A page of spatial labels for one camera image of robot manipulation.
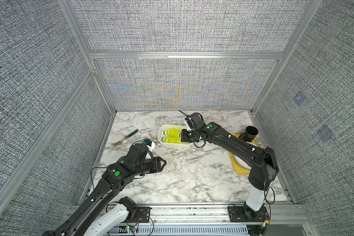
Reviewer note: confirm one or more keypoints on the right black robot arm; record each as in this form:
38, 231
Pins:
262, 163

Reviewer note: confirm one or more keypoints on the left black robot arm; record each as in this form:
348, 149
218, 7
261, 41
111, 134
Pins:
116, 177

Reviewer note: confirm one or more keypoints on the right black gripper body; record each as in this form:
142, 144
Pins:
190, 136

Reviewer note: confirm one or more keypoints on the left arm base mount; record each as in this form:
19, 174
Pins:
140, 215

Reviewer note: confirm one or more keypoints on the white plastic storage box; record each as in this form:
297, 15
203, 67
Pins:
161, 135

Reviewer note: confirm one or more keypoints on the green handled brush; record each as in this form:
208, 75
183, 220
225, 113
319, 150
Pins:
125, 138

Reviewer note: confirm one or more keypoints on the black mug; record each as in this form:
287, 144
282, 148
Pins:
250, 134

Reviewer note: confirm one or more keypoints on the yellow shuttlecock two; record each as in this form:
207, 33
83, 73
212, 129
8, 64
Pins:
171, 140

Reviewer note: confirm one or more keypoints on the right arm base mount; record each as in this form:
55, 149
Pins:
246, 214

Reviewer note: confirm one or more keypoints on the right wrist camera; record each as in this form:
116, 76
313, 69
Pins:
195, 121

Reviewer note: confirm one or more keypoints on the yellow tray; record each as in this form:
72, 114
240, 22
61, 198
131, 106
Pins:
239, 169

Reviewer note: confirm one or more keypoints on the black dotted white plate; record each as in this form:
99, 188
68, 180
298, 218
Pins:
244, 165

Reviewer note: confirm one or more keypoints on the yellow shuttlecock one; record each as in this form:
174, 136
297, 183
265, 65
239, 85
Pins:
173, 132

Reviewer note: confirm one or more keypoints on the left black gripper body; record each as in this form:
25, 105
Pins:
146, 167

